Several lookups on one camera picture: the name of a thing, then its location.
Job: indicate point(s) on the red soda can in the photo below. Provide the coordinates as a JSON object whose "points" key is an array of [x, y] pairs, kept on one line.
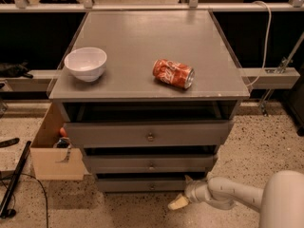
{"points": [[173, 73]]}

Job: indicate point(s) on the orange ball in box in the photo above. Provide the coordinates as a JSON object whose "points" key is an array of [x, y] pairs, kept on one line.
{"points": [[62, 132]]}

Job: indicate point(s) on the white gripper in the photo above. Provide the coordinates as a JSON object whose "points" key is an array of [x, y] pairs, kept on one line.
{"points": [[194, 190]]}

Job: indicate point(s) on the black cloth object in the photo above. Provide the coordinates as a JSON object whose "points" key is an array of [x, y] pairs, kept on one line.
{"points": [[8, 70]]}

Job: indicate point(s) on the metal rail frame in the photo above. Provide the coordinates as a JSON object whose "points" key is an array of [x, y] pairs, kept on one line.
{"points": [[88, 5]]}

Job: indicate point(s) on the black flat tool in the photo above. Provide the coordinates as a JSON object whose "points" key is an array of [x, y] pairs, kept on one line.
{"points": [[9, 142]]}

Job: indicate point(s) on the white bowl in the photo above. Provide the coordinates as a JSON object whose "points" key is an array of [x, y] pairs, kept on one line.
{"points": [[86, 64]]}

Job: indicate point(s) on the grey middle drawer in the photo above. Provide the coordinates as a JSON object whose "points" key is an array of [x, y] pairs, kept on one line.
{"points": [[149, 163]]}

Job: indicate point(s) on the grey drawer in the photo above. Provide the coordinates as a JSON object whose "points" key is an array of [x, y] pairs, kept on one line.
{"points": [[117, 183], [149, 163], [148, 134]]}

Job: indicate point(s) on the grey drawer cabinet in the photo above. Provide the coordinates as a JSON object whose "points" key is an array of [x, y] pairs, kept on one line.
{"points": [[129, 93]]}

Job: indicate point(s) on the black pole on floor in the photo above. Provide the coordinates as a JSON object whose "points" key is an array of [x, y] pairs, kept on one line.
{"points": [[5, 212]]}

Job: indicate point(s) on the cardboard box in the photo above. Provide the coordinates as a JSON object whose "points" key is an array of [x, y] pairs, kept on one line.
{"points": [[49, 162]]}

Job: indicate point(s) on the grey bottom drawer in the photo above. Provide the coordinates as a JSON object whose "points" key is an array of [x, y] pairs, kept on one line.
{"points": [[117, 183]]}

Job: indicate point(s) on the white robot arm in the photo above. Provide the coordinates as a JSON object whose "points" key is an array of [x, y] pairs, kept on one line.
{"points": [[280, 203]]}

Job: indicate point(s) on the grey top drawer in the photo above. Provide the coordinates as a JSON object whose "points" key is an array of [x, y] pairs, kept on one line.
{"points": [[148, 134]]}

